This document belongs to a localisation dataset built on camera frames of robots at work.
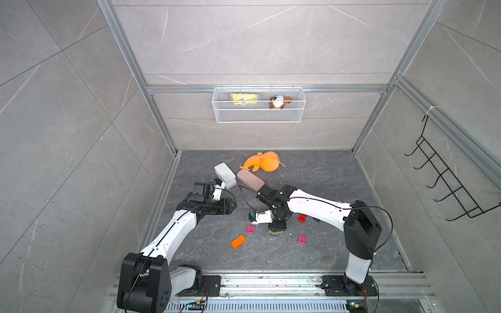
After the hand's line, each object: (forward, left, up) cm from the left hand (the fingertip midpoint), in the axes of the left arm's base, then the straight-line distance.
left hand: (231, 202), depth 85 cm
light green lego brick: (-12, -19, -6) cm, 23 cm away
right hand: (-8, -19, -5) cm, 22 cm away
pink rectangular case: (+19, -8, -10) cm, 23 cm away
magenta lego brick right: (-13, -32, -13) cm, 37 cm away
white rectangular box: (+20, +4, -5) cm, 21 cm away
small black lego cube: (-20, -28, +24) cm, 42 cm away
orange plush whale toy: (+28, -18, -5) cm, 34 cm away
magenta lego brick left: (-9, -8, -10) cm, 16 cm away
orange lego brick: (-14, -3, -11) cm, 18 cm away
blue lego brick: (-12, -19, -10) cm, 25 cm away
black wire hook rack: (-16, -77, +22) cm, 81 cm away
